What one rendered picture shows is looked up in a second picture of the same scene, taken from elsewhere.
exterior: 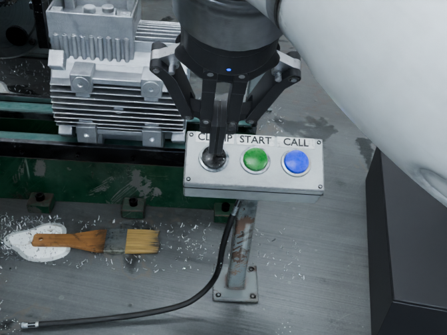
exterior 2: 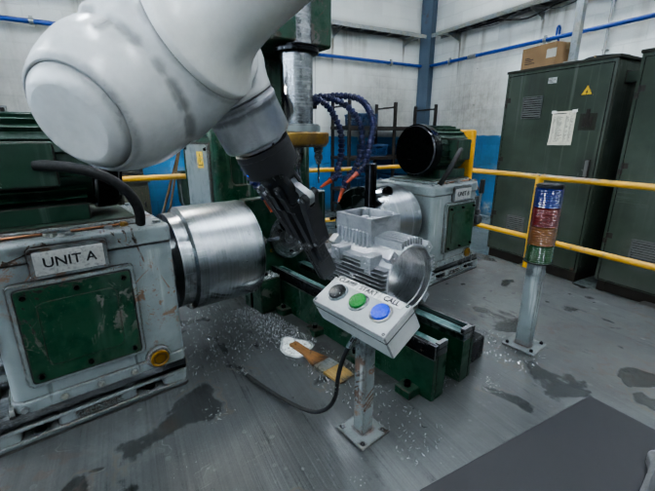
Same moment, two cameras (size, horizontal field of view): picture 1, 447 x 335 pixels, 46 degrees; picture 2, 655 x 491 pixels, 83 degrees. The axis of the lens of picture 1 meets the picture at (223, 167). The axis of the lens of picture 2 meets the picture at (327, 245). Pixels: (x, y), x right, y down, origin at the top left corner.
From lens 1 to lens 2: 49 cm
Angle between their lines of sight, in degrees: 52
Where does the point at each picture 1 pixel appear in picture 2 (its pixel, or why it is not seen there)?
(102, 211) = (339, 350)
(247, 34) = (225, 141)
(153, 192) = not seen: hidden behind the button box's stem
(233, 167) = (343, 301)
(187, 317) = (311, 425)
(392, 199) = (532, 436)
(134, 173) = not seen: hidden behind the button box
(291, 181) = (367, 322)
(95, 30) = (355, 225)
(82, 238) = (312, 355)
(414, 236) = (515, 472)
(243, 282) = (362, 427)
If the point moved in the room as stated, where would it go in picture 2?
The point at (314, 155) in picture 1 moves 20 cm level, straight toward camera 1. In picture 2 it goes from (397, 313) to (264, 342)
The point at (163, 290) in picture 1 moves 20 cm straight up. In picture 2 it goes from (318, 403) to (318, 314)
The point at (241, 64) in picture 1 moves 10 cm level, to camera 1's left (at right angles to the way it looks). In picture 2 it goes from (249, 170) to (220, 166)
